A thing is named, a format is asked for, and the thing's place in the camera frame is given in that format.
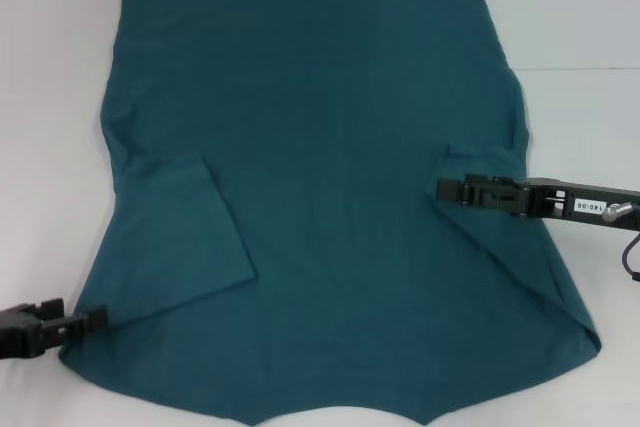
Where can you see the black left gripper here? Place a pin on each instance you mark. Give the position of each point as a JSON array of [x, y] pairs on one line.
[[20, 334]]

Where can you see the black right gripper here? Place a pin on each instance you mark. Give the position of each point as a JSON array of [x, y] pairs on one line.
[[585, 202]]

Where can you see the teal blue shirt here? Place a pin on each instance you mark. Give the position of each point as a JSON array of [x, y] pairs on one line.
[[320, 172]]

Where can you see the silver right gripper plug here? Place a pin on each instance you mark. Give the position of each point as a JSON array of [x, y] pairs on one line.
[[616, 212]]

